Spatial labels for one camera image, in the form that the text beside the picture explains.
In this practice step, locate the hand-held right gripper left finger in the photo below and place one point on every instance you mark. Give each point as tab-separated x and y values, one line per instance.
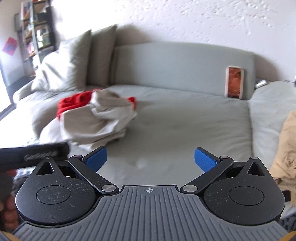
97	159

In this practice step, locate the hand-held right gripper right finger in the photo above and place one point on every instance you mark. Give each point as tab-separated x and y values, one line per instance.
204	161

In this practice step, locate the white hoodie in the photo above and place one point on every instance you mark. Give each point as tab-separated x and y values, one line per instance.
92	125

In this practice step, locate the person's left hand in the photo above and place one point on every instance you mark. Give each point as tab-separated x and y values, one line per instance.
8	208

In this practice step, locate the grey sofa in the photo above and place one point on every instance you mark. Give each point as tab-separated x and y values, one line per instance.
173	129

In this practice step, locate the red garment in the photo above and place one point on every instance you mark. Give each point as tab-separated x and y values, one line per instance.
74	102

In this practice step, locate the bright window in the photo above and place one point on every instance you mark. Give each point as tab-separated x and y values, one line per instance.
2	92

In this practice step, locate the beige cloth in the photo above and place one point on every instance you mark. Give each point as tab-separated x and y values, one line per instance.
286	148

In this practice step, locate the smartphone with white case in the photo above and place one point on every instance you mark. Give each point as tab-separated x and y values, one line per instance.
234	82

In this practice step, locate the white pillow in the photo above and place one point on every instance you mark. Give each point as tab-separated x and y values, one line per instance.
55	71

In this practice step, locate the white charger plug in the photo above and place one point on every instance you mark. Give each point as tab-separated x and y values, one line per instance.
260	83

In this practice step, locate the dark patterned blanket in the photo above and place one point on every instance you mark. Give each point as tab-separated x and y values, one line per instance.
288	223

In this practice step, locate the bookshelf with books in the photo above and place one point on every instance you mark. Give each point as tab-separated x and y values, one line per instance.
34	34

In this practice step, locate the red wall poster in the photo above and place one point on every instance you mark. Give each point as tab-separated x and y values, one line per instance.
9	46

